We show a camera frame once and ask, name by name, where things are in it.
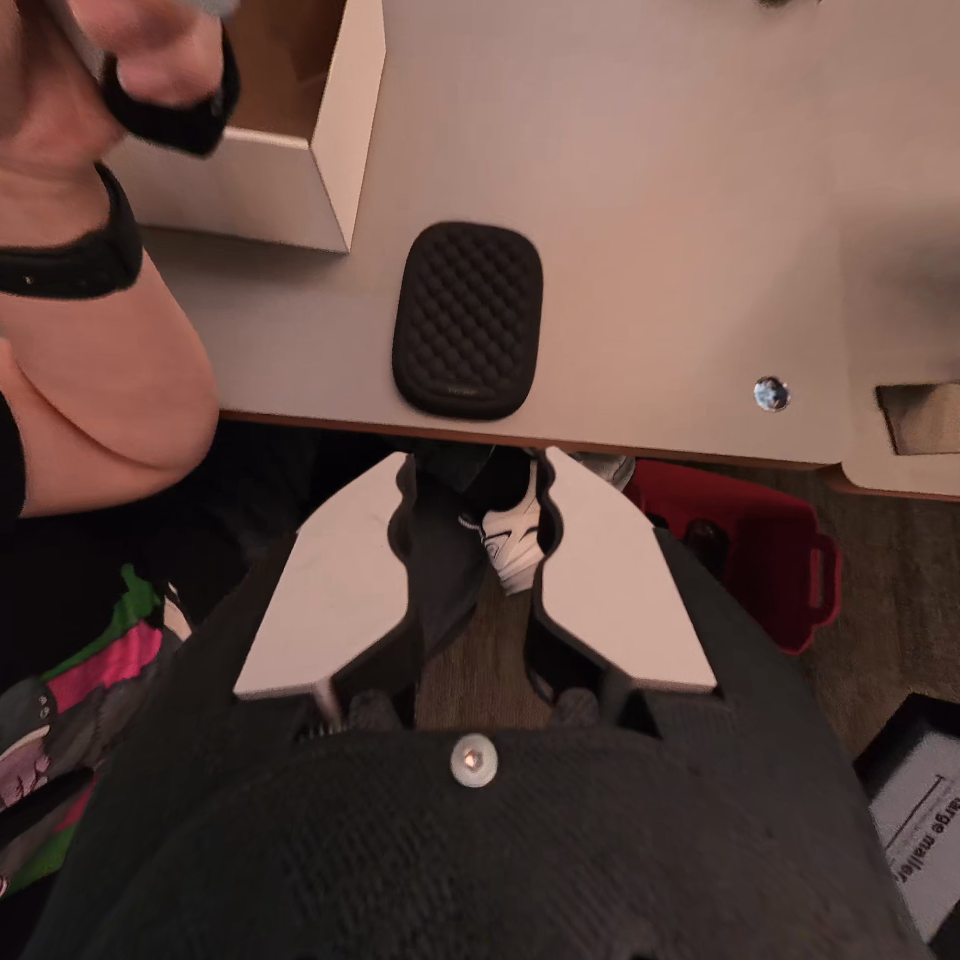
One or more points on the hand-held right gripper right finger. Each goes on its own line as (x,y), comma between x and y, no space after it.
(615,585)

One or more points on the round metal desk grommet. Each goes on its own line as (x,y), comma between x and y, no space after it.
(771,394)

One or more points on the black wrist watch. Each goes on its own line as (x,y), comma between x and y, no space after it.
(82,259)

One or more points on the person's colourful printed garment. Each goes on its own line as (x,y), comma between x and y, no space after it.
(97,667)

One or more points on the black framed printed sign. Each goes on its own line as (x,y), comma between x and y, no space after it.
(922,810)

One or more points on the person's left hand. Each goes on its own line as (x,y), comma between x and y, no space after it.
(45,127)

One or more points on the white cardboard box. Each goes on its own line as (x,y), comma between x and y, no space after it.
(247,187)

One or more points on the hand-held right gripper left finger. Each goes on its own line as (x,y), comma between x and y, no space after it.
(322,600)

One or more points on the black quilted wrist rest pad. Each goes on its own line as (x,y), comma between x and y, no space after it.
(465,322)

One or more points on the person's left forearm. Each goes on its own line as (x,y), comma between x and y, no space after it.
(112,390)

